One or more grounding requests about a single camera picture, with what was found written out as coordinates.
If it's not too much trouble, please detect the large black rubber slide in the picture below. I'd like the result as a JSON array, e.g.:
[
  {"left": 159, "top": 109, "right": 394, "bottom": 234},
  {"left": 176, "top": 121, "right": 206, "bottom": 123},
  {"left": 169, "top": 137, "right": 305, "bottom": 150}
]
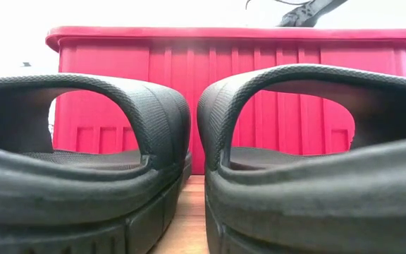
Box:
[
  {"left": 0, "top": 73, "right": 192, "bottom": 254},
  {"left": 196, "top": 63, "right": 406, "bottom": 254}
]

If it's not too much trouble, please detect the red plastic bin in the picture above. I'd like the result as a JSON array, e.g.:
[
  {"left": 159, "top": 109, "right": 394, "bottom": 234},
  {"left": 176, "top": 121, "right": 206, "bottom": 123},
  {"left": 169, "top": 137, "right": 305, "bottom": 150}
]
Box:
[{"left": 45, "top": 25, "right": 406, "bottom": 176}]

